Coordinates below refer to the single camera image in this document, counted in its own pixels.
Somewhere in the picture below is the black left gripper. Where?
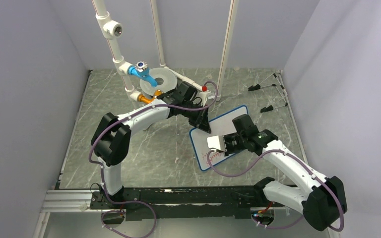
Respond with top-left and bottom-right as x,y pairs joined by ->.
181,101 -> 211,134

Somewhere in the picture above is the blue framed whiteboard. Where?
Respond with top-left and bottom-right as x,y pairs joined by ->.
189,105 -> 249,172

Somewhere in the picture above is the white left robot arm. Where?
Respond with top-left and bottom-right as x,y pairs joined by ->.
89,82 -> 211,208

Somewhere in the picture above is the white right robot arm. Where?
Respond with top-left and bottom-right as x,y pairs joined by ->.
219,115 -> 348,232

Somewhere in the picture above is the orange brass faucet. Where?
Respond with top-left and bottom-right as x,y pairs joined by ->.
137,90 -> 163,104

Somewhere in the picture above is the clear round plate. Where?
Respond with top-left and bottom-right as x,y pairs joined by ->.
139,67 -> 178,96

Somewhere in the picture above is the blue faucet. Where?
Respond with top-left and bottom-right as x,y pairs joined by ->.
127,61 -> 158,87

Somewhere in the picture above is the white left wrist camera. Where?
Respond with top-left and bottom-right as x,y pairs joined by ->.
197,85 -> 215,106

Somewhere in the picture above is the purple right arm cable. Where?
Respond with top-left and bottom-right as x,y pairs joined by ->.
206,149 -> 346,232

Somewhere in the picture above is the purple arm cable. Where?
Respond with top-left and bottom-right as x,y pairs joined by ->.
88,81 -> 219,238
206,149 -> 346,232

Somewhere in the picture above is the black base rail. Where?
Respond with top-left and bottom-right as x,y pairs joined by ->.
90,185 -> 281,221

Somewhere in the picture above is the white PVC pipe frame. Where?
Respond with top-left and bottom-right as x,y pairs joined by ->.
92,0 -> 239,109

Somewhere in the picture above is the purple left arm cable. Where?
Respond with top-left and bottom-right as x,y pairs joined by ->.
88,81 -> 219,238

